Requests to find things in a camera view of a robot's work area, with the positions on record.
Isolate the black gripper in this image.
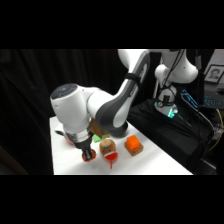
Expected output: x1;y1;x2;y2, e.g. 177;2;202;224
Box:
67;131;97;163

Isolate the red patterned ball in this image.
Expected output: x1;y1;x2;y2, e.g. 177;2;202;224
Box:
83;150;98;164

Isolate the green cube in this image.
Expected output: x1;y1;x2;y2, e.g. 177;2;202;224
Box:
92;133;103;144

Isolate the brown plush toy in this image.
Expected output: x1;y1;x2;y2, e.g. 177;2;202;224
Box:
99;138;120;170

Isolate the orange cube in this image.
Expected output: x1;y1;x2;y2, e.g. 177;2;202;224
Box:
125;134;141;151

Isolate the brown wooden block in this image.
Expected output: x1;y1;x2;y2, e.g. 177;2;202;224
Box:
123;141;145;157

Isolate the black robot stand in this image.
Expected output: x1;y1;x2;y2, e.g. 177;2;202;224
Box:
127;98;209;175

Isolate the black curtain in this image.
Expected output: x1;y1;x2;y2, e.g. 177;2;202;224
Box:
0;49;161;176

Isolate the small green light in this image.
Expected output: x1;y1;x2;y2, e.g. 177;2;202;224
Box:
167;107;178;119

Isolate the blue lit device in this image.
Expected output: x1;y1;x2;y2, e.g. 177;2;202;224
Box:
180;88;224;110

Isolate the framed picture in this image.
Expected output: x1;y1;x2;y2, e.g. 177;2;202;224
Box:
203;64;224;85

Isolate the black cable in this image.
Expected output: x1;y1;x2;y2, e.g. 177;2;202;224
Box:
155;49;186;108

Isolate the yellow cable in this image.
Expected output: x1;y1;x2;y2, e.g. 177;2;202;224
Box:
207;107;224;153

